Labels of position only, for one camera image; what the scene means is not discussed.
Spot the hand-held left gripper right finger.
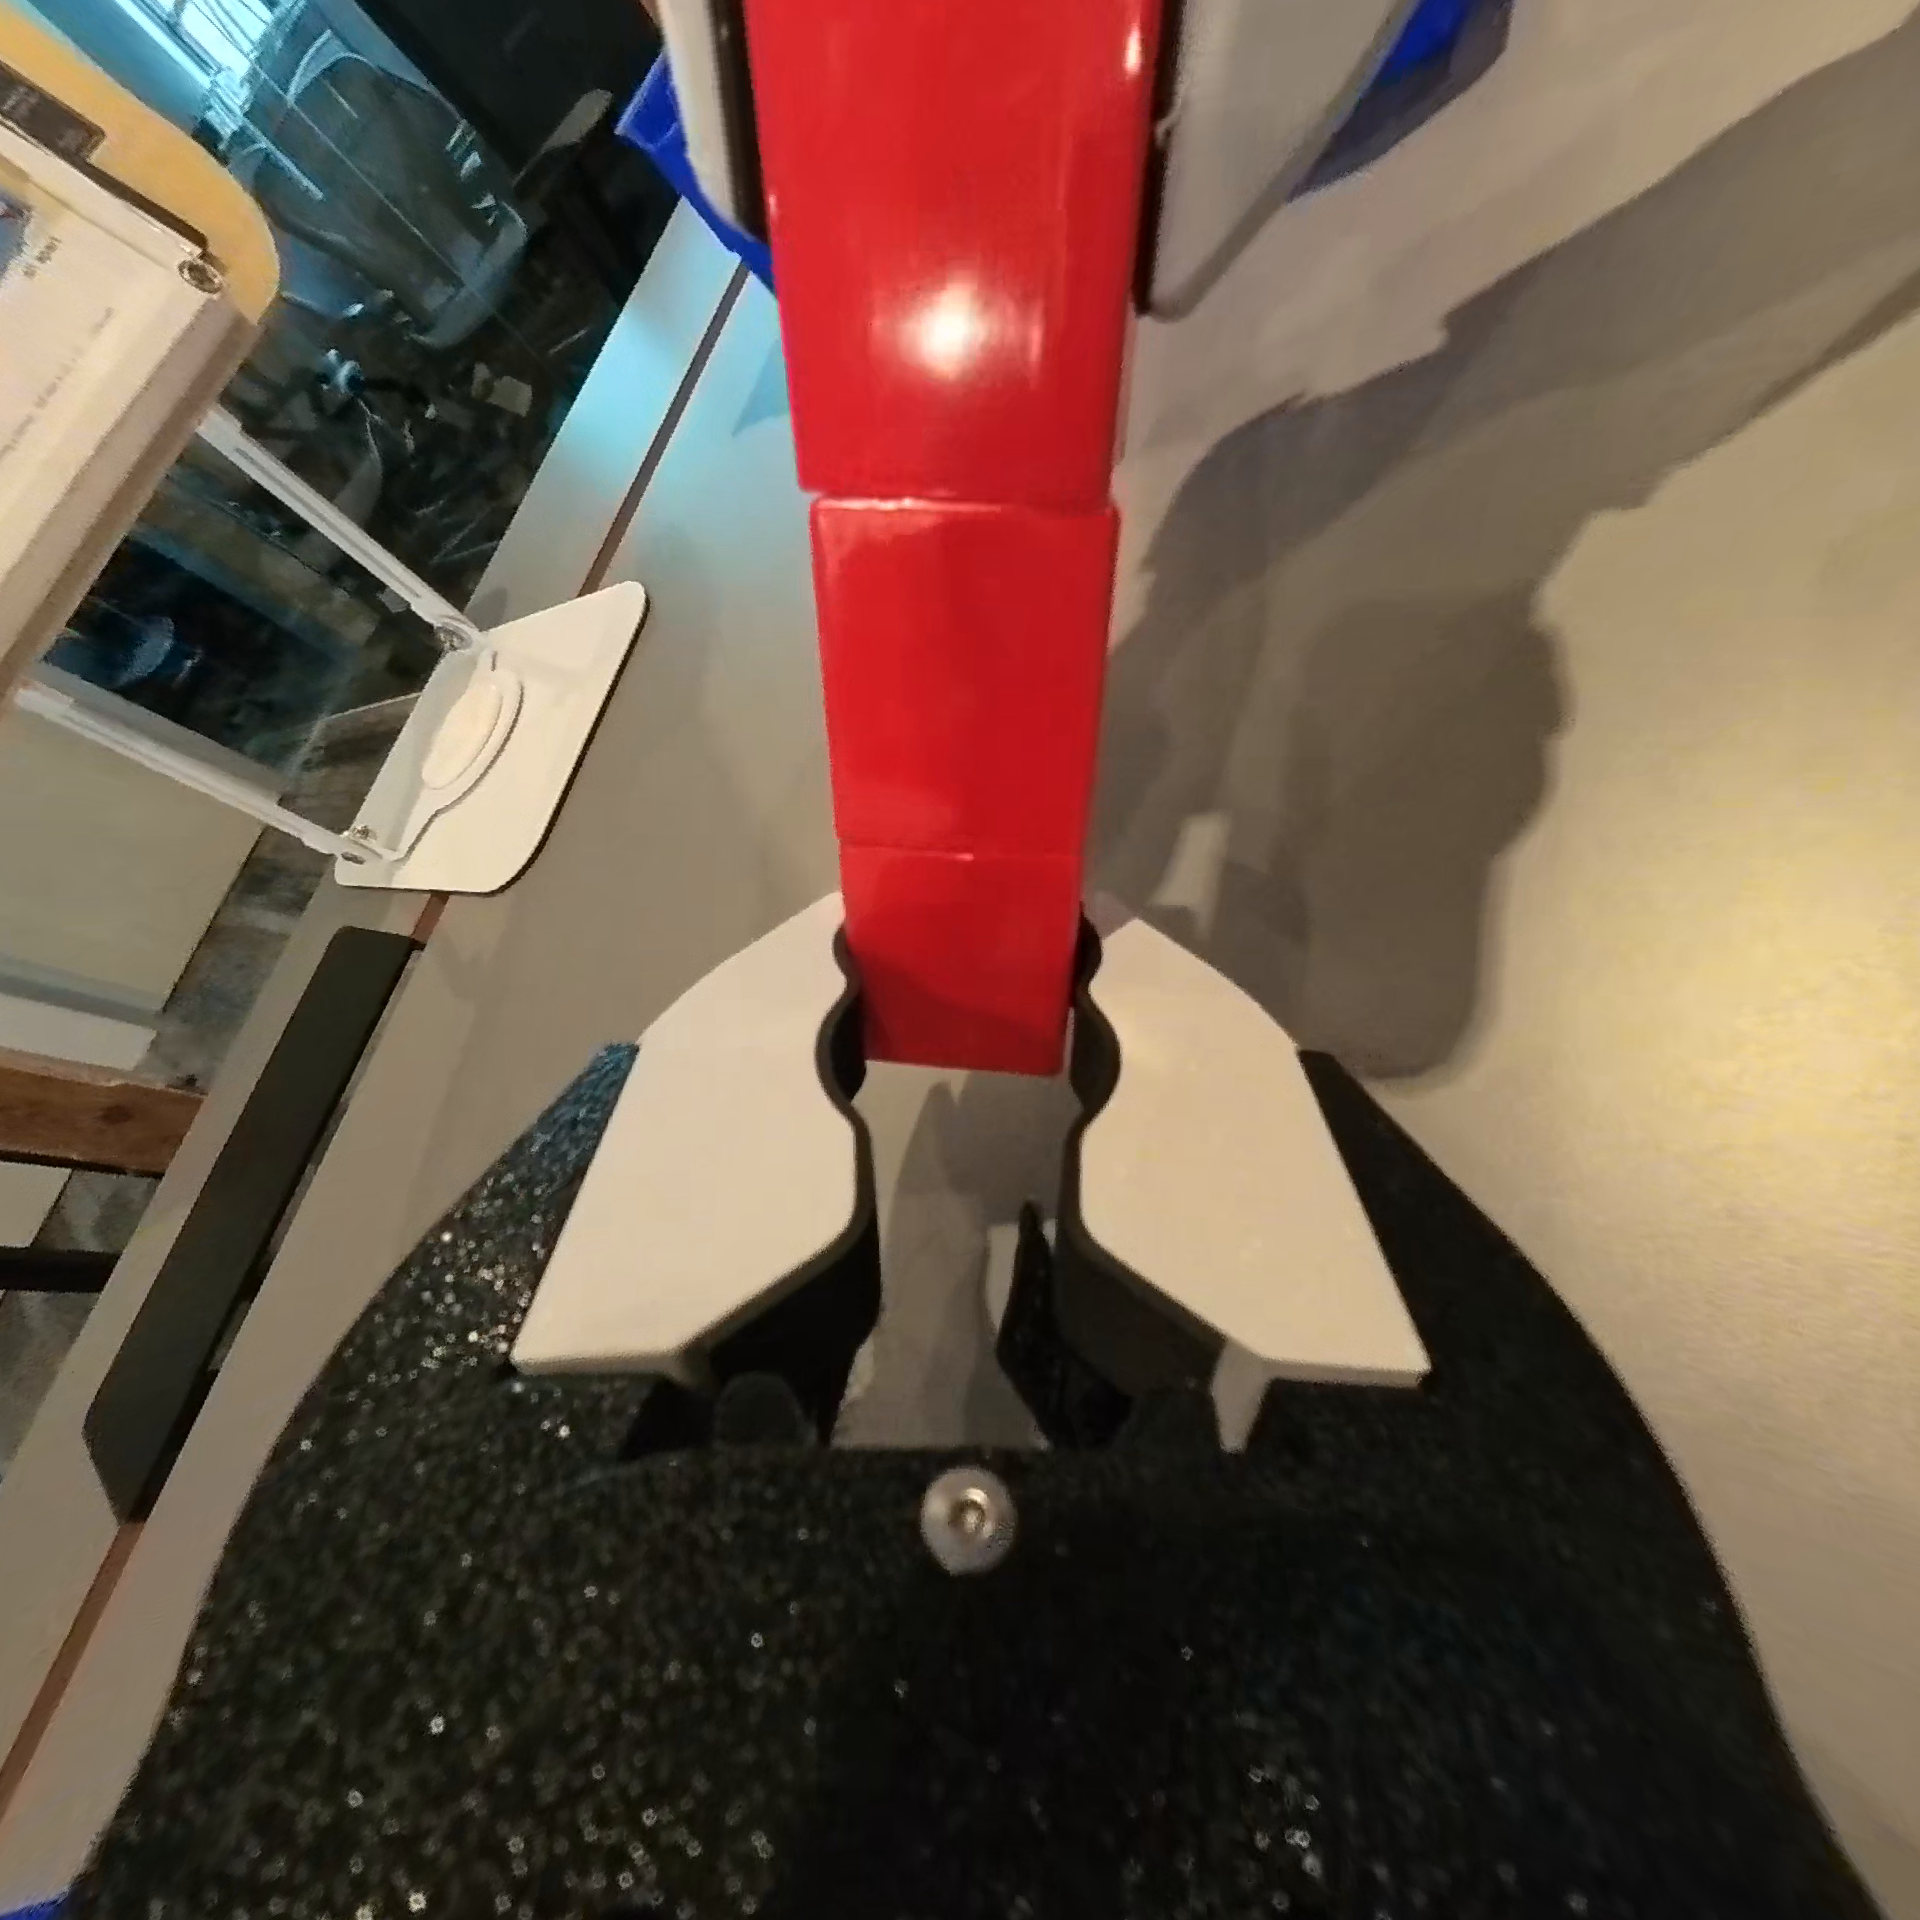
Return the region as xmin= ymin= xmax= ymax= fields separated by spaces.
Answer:
xmin=997 ymin=891 xmax=1432 ymax=1455

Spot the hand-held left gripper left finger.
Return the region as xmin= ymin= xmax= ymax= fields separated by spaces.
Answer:
xmin=510 ymin=891 xmax=879 ymax=1449

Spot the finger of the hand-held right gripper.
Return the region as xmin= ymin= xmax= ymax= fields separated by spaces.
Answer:
xmin=1132 ymin=0 xmax=1432 ymax=321
xmin=655 ymin=0 xmax=781 ymax=290

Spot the small black tag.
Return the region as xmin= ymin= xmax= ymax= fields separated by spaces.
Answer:
xmin=0 ymin=67 xmax=109 ymax=155

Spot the brown wooden beam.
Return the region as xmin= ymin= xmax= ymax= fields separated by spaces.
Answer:
xmin=0 ymin=1047 xmax=207 ymax=1175

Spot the black cable slot cover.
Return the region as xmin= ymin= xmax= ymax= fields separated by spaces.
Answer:
xmin=83 ymin=928 xmax=424 ymax=1520

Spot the red mega block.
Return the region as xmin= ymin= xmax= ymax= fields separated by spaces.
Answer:
xmin=806 ymin=491 xmax=1124 ymax=870
xmin=731 ymin=0 xmax=1175 ymax=515
xmin=837 ymin=838 xmax=1095 ymax=1079

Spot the white instruction poster sheet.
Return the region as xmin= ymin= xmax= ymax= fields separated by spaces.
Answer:
xmin=0 ymin=119 xmax=212 ymax=633

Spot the blue plastic bin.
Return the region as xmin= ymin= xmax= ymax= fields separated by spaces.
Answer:
xmin=619 ymin=0 xmax=1519 ymax=290

